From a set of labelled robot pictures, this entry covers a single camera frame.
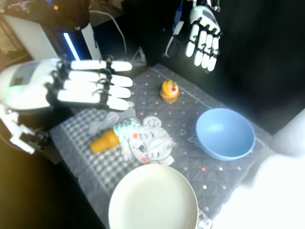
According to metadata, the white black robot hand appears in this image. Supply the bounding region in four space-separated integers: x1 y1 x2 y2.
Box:
163 6 222 72
0 58 134 113

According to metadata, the white box cabinet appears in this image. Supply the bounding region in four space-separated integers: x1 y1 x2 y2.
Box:
4 15 59 62

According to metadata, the white round plate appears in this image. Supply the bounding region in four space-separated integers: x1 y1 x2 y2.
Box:
108 164 199 229

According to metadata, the white tower with blue light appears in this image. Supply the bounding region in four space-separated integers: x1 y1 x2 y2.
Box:
47 22 103 62

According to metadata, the white cable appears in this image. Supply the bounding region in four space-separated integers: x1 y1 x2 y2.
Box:
89 10 127 60

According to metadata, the toy cupcake with fruit topping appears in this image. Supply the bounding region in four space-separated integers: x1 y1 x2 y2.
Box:
159 80 180 104

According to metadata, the grey quilt with printed bear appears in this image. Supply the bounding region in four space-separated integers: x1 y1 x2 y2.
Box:
49 63 272 229

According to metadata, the blue bowl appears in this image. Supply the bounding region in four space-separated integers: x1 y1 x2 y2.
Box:
195 107 256 161

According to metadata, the black machine housing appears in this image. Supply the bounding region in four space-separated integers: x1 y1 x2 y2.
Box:
0 0 91 31

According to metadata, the toy ice cream cone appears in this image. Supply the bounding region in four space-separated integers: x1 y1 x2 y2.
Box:
90 120 140 155

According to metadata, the white rounded robot shell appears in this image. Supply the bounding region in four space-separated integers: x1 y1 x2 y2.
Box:
214 112 305 229

